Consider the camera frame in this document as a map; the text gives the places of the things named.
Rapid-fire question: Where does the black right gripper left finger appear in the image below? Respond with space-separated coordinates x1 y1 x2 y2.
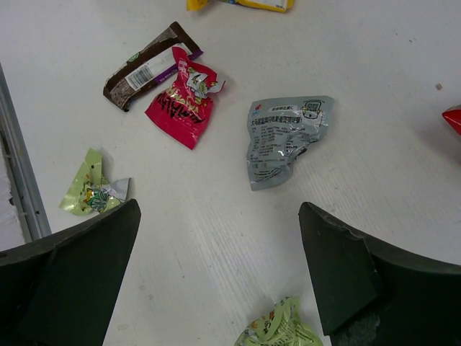
1 199 141 346

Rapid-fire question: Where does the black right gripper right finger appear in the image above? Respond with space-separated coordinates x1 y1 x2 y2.
299 202 460 345

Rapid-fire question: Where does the large red snack bag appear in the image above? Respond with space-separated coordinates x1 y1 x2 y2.
442 105 461 135

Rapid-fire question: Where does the green snack packet right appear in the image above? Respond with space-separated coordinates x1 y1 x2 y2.
235 296 323 346

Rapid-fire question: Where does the green snack packet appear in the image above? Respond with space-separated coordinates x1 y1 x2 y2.
59 148 130 216
235 296 323 346

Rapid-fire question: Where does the green snack packet front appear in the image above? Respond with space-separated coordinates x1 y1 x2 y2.
59 148 130 216

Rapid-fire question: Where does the grey foil snack packet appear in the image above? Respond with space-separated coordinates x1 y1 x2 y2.
246 96 334 191

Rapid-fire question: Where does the pink snack packet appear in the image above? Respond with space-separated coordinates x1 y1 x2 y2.
145 47 225 150

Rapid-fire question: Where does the brown chocolate bar wrapper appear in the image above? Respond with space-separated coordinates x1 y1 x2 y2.
102 22 203 112

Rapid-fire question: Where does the yellow snack packet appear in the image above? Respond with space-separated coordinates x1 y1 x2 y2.
186 0 295 13

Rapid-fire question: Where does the aluminium table frame rail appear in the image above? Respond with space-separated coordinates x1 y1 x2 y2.
1 73 52 242

